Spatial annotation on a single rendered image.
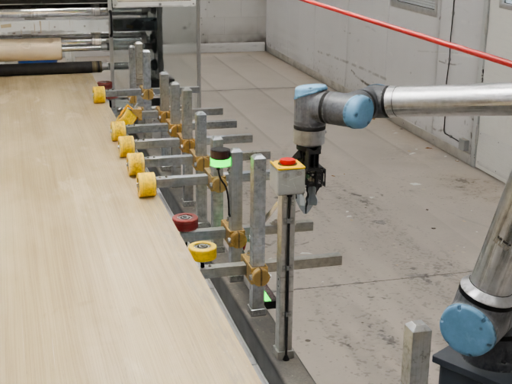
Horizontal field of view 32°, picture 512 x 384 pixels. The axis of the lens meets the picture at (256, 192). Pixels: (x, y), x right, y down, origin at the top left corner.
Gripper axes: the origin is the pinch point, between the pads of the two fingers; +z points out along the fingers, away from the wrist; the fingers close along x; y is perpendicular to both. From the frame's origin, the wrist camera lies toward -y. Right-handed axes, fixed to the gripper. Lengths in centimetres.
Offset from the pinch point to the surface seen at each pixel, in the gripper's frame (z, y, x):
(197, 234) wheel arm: 12.3, -19.0, -27.9
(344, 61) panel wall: 64, -606, 250
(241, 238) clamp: 12.1, -11.9, -16.0
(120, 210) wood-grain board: 8, -33, -50
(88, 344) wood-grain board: 7, 55, -68
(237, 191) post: -1.9, -14.7, -16.5
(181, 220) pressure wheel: 6.9, -17.5, -33.1
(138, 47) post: -16, -215, -16
